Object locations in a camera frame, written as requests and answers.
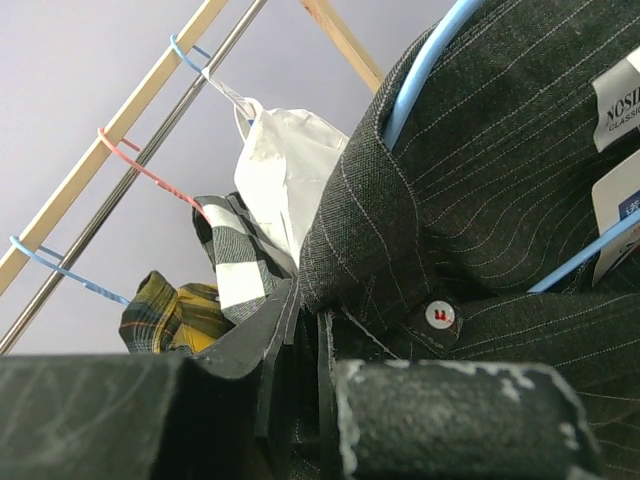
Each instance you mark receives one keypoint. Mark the black white checked shirt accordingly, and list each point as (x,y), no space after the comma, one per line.
(247,265)

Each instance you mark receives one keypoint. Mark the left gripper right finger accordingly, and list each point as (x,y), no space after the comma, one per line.
(398,419)

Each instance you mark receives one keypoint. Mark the pink hanger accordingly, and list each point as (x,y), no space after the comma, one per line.
(144,171)

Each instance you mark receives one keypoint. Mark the blue hanger of yellow shirt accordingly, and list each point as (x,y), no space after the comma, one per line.
(57,267)

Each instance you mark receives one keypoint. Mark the light blue wire hanger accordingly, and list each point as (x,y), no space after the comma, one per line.
(417,76)

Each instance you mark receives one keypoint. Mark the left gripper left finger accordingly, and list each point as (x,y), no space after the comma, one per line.
(225,413)

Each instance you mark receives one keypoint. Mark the wooden clothes rack frame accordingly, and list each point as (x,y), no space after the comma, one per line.
(12,262)

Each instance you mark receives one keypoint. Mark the yellow plaid shirt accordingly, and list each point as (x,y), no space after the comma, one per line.
(163,318)

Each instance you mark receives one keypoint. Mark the dark pinstriped shirt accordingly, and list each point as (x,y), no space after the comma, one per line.
(428,250)

